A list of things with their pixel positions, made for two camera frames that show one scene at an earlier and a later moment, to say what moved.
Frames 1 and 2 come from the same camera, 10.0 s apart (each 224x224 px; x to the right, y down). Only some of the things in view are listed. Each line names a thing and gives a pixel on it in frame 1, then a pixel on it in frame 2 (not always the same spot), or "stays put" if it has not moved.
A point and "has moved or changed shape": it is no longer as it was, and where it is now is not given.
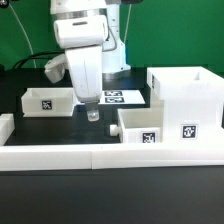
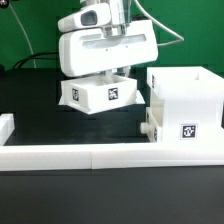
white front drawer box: [139, 125] has moved or changed shape
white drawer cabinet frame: [192, 103] stays put
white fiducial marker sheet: [122, 97] stays put
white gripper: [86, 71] -> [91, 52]
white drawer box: [48, 102] -> [91, 93]
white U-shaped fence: [36, 156] stays put
